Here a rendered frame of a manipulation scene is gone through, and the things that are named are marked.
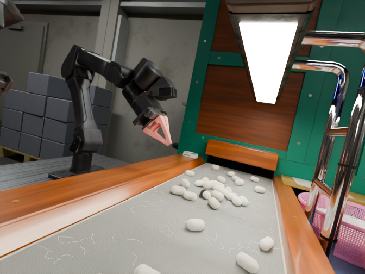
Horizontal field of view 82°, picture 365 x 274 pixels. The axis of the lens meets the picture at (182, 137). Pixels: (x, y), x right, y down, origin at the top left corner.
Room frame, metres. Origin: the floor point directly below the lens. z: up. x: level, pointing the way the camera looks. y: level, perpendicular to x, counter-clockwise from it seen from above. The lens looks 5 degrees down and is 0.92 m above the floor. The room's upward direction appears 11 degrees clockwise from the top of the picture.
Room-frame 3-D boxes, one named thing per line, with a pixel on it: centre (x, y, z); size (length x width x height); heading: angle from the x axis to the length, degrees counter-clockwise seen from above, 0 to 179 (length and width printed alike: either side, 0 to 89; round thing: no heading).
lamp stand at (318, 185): (0.46, -0.24, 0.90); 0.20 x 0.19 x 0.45; 159
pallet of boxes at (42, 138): (2.89, 1.74, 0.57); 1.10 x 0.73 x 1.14; 72
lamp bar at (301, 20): (0.49, -0.16, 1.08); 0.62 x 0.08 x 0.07; 159
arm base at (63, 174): (0.72, 0.33, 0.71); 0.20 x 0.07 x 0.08; 162
